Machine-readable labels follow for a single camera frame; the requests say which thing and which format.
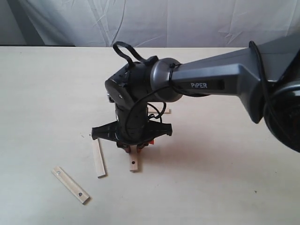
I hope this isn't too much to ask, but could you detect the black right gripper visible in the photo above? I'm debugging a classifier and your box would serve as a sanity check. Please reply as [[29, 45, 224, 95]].
[[91, 102, 173, 154]]

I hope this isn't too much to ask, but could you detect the wooden stick with holes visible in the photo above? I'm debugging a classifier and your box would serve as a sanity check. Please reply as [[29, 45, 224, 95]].
[[52, 166, 90, 205], [129, 145, 140, 173]]

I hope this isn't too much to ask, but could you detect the plain wooden stick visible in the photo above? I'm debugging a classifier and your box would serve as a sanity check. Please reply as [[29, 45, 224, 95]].
[[92, 139, 106, 179]]

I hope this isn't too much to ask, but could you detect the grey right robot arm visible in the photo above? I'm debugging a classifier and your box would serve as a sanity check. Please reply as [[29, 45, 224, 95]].
[[91, 33, 300, 152]]

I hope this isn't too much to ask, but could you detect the white backdrop curtain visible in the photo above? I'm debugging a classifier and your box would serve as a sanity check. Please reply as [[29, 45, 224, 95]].
[[0, 0, 300, 47]]

